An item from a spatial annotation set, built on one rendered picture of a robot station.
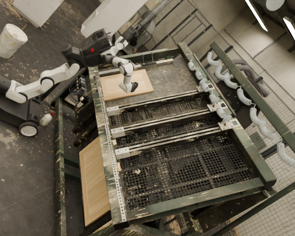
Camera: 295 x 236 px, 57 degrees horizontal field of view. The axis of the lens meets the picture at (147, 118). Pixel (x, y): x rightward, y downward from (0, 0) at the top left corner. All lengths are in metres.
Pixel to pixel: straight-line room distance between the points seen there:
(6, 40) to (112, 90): 1.56
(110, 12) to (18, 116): 4.21
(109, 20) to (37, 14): 2.02
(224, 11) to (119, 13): 6.40
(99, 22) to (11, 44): 3.25
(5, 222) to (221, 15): 11.10
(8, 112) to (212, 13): 10.13
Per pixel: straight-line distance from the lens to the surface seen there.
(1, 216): 2.69
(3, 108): 3.16
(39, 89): 3.10
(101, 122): 2.76
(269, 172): 2.42
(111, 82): 3.29
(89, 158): 3.09
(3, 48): 4.05
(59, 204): 2.84
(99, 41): 2.79
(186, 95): 2.96
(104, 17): 6.82
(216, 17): 12.26
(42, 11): 5.37
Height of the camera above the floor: 2.13
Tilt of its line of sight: 19 degrees down
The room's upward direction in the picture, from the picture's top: 51 degrees clockwise
